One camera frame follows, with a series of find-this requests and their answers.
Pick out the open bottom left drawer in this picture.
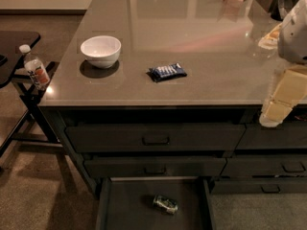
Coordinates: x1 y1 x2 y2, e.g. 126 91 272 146
95 177 216 230

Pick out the middle left drawer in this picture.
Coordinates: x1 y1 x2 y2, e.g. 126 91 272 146
84 156 226 178

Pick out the bottom right drawer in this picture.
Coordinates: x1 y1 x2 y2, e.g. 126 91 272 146
211 177 307 194

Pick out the clear plastic water bottle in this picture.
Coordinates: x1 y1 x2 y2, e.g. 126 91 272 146
19 44 50 90

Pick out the dark side table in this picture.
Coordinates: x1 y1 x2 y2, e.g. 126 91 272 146
0 31 59 155

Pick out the top left drawer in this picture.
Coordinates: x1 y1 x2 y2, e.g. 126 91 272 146
65 123 245 152

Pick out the white ceramic bowl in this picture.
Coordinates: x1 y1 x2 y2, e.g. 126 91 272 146
80 35 122 69

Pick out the middle right drawer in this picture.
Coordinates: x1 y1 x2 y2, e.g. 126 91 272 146
222 155 307 177

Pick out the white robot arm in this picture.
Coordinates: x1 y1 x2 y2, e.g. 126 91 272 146
259 0 307 127

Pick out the dark metal pitcher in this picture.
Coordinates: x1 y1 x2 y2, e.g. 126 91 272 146
270 0 307 21

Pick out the glass jar with snacks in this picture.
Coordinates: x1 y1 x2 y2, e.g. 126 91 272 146
258 24 281 50

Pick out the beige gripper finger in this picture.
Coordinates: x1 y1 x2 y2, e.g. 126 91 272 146
259 64 307 127

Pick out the top right drawer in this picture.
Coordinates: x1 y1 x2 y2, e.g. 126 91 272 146
237 122 307 150

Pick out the blue snack bar wrapper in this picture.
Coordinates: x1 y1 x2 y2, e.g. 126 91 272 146
148 62 187 82

